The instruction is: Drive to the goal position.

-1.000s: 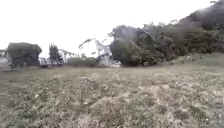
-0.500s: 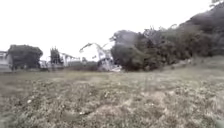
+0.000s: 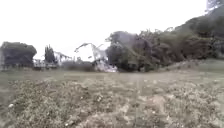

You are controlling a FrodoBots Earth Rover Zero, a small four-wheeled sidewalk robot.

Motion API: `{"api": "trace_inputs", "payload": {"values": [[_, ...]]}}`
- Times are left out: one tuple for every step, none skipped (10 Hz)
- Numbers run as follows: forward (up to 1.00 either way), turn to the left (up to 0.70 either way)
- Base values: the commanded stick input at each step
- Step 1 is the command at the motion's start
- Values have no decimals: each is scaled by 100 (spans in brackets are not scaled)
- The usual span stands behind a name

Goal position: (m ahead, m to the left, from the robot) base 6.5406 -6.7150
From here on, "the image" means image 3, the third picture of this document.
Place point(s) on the dark broad tree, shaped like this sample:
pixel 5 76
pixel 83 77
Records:
pixel 18 53

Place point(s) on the dry grass field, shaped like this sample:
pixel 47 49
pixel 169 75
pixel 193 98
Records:
pixel 110 100

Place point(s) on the slim dark tree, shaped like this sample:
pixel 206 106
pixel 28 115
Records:
pixel 49 55

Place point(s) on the pale structure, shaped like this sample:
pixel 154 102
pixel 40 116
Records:
pixel 100 58

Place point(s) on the dark trees and bushes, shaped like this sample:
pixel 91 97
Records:
pixel 166 46

